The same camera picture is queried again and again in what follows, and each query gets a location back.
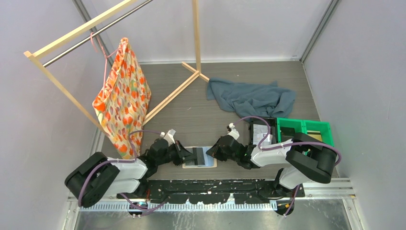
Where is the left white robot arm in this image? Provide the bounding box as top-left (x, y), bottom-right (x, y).
top-left (64, 129), bottom-right (198, 208)

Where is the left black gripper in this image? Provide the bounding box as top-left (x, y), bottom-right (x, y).
top-left (156, 139), bottom-right (196, 165)

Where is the beige leather card holder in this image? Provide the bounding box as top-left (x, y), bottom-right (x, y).
top-left (182, 146), bottom-right (217, 169)

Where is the black VIP credit card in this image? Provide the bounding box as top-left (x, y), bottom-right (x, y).
top-left (185, 147), bottom-right (198, 166)

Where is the metal hanging rod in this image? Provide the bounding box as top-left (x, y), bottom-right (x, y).
top-left (43, 0), bottom-right (153, 67)

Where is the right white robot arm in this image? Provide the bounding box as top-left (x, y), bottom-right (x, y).
top-left (206, 123), bottom-right (341, 197)

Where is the black tray with cards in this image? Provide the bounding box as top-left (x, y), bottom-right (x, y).
top-left (248, 118), bottom-right (278, 146)

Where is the blue grey cloth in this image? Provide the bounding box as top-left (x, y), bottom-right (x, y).
top-left (206, 78), bottom-right (296, 118)

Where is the wooden clothes rack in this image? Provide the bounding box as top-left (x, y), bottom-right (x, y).
top-left (21, 0), bottom-right (195, 130)

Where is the green plastic bin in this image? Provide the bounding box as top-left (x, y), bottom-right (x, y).
top-left (275, 118), bottom-right (335, 146)

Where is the orange floral fabric bag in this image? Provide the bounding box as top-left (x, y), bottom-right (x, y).
top-left (92, 37), bottom-right (151, 160)

